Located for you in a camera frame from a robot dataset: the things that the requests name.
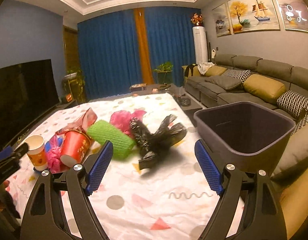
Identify patterned white tablecloth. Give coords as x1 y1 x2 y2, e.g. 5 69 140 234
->
3 93 245 240

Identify potted green plant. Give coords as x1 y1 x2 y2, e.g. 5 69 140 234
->
153 61 174 85

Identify pink plastic bag back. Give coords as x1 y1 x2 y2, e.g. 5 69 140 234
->
110 109 146 139

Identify dark coffee table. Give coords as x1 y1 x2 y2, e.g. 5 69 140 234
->
128 83 203 120

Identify pink plastic bag front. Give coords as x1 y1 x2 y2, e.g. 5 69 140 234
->
45 134 69 174

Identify red paper cup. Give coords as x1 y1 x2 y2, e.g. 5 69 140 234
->
60 130 91 167

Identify black television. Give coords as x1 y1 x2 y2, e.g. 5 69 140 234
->
0 59 59 150

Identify dark grey trash bin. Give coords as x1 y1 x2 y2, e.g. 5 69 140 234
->
194 101 295 176

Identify right abstract painting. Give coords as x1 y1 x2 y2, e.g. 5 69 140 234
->
276 0 308 33

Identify grey sectional sofa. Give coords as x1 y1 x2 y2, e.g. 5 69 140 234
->
185 54 308 239

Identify patterned cushion far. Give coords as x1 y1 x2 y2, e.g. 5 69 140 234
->
222 69 251 82

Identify mustard cushion far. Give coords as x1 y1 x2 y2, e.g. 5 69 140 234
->
204 65 227 77

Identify sailboat tree painting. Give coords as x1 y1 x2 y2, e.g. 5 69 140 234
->
227 0 280 34

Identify blue foam net sleeve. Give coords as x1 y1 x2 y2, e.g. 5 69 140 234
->
44 137 63 153

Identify hanging plant on stand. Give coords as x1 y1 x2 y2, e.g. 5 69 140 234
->
62 68 87 104

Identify mustard cushion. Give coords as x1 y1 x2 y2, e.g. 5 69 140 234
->
204 65 227 77
243 74 287 105

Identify small landscape painting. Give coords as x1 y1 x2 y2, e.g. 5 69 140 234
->
212 3 230 37

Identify artificial flower bouquet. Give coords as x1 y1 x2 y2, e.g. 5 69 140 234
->
190 13 204 27

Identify white standing air conditioner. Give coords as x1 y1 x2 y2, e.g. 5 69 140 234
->
192 26 208 64

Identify grey TV cabinet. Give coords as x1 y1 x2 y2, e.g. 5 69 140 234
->
5 100 78 149

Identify white orange paper cup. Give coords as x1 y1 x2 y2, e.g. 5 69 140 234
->
24 135 47 172

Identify blue curtains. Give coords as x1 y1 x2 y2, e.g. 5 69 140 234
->
78 7 201 99

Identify green foam net sleeve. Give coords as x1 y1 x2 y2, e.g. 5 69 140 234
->
87 120 136 160

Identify mustard cushion middle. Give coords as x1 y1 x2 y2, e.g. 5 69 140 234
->
243 74 287 105

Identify patterned cushion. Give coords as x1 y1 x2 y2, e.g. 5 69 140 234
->
222 69 251 82
277 90 308 119

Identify white clothes on sofa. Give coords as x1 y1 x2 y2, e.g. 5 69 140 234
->
197 62 214 75

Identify orange curtain strip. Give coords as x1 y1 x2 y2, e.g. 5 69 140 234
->
133 8 155 85

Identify pink plastic bag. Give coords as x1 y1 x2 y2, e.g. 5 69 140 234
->
110 109 146 139
45 134 69 174

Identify patterned cushion near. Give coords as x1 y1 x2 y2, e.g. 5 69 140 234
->
277 90 308 119

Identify large red white package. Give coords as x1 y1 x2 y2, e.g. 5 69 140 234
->
56 107 98 135

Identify black plastic bag back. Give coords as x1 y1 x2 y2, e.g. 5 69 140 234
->
130 114 187 170

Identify grey cushion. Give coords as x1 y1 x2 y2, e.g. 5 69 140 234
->
206 75 242 90

